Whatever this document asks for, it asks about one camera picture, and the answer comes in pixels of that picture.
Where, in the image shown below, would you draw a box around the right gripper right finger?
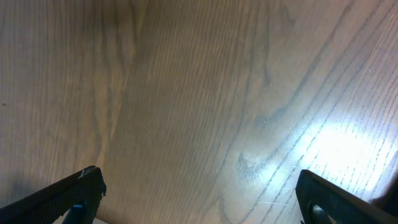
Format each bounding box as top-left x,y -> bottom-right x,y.
295,170 -> 397,224

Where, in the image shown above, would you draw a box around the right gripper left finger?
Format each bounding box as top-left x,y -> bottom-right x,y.
1,166 -> 106,224

